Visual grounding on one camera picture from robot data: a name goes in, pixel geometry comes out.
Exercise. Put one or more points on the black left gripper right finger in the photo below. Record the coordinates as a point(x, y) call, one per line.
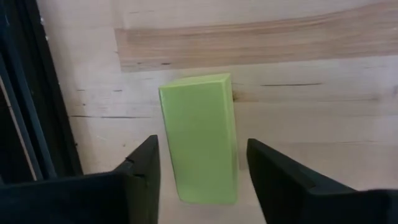
point(311, 202)

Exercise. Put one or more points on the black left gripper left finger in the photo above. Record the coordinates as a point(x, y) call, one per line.
point(93, 199)

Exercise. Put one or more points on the green block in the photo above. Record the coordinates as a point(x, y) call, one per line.
point(202, 140)

